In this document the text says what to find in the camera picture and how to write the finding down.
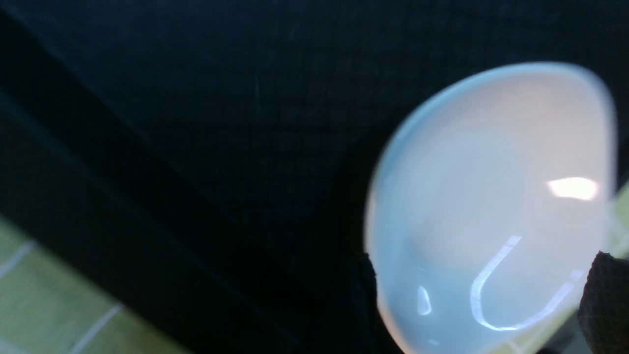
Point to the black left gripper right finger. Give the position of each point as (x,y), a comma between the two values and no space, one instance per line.
(603,312)

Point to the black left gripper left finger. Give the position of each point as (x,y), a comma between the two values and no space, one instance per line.
(372,334)

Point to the white square dish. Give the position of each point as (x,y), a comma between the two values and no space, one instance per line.
(487,206)

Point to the black plastic serving tray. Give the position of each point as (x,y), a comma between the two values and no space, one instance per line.
(233,140)

